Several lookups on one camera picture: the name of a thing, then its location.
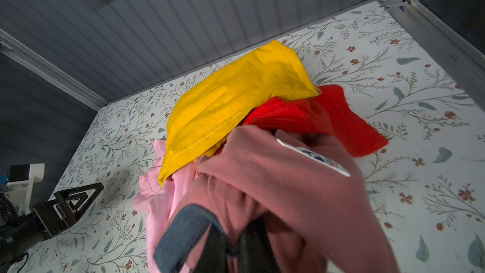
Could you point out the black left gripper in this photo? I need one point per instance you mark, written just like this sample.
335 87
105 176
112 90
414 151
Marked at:
43 223

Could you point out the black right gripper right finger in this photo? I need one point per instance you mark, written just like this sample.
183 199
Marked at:
256 254

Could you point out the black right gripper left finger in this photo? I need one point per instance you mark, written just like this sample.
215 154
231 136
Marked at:
214 257

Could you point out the dusty rose shirt grey trim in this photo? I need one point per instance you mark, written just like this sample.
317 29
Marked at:
306 188

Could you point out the light pink cloth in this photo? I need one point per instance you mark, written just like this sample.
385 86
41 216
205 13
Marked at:
158 201

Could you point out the yellow cloth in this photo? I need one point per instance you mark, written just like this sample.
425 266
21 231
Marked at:
204 115

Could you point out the red cloth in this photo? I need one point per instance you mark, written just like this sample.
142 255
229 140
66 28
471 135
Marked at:
328 113

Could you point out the floral patterned table mat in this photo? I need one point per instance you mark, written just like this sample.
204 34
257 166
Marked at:
426 186

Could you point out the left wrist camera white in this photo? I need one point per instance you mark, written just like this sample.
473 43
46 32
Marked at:
19 183

